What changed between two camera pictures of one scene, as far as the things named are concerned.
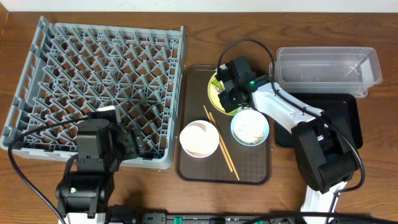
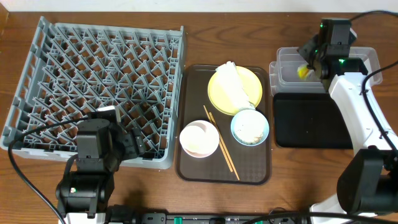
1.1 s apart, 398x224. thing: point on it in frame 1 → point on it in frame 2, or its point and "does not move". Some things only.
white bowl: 199,139 does not move
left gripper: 133,143 does not move
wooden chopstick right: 224,145 does not move
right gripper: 223,97 → 304,49
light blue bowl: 250,127 does not move
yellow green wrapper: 218,85 → 303,72
